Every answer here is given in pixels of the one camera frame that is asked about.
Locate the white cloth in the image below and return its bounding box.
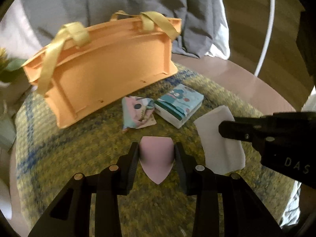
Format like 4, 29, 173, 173
194, 105, 246, 175

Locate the teal tissue pack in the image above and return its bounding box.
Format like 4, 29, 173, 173
154, 84, 204, 129

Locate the pink makeup sponge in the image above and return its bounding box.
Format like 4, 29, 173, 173
139, 136, 174, 185

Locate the pastel fabric pouch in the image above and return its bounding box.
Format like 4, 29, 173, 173
122, 96, 156, 132

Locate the yellow blue woven mat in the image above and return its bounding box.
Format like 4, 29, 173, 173
14, 63, 297, 237

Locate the white hoop tube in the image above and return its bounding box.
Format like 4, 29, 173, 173
254, 0, 275, 77

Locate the orange plastic crate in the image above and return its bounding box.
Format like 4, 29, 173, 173
23, 11, 182, 128

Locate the sunflower bouquet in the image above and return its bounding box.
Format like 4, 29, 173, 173
0, 48, 26, 83

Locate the white sheer curtain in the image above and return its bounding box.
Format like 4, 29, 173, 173
1, 0, 42, 59

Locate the grey curtain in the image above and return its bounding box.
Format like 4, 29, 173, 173
21, 0, 230, 59

